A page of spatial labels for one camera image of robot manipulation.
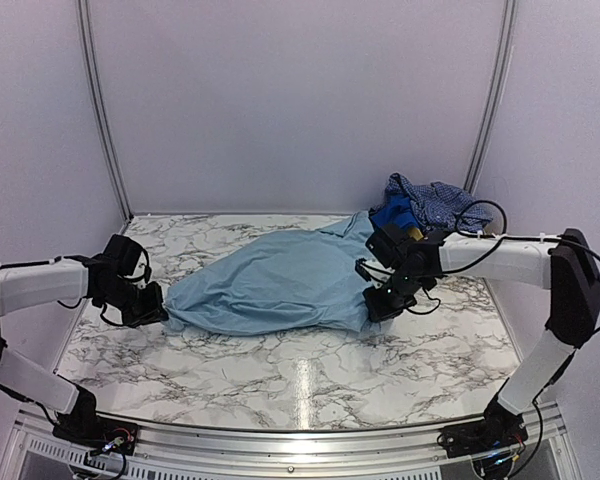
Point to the left corner aluminium post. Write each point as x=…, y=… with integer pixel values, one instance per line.
x=113, y=167

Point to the light blue t-shirt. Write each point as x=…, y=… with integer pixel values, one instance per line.
x=284, y=280

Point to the blue patterned button shirt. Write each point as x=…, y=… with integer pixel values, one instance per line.
x=441, y=206

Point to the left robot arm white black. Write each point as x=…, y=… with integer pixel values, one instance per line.
x=63, y=279

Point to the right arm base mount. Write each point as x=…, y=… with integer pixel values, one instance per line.
x=496, y=430

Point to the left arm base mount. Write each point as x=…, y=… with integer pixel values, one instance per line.
x=85, y=427

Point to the yellow plastic laundry basket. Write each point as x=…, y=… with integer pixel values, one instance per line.
x=414, y=233

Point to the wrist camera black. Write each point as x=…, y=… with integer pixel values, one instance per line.
x=125, y=254
x=385, y=244

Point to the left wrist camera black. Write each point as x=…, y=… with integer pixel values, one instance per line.
x=125, y=254

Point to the aluminium front frame rail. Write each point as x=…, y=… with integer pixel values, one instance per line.
x=427, y=450

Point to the royal blue garment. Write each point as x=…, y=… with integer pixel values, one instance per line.
x=395, y=209

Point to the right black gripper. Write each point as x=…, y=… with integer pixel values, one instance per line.
x=380, y=310

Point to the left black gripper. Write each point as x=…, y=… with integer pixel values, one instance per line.
x=154, y=311

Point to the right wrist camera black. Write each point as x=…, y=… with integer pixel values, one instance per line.
x=385, y=244

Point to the right corner aluminium post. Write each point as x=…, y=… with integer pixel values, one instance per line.
x=494, y=96

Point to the corner aluminium post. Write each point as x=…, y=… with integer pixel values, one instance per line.
x=113, y=167
x=494, y=96

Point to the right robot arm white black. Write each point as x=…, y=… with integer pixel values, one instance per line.
x=564, y=265

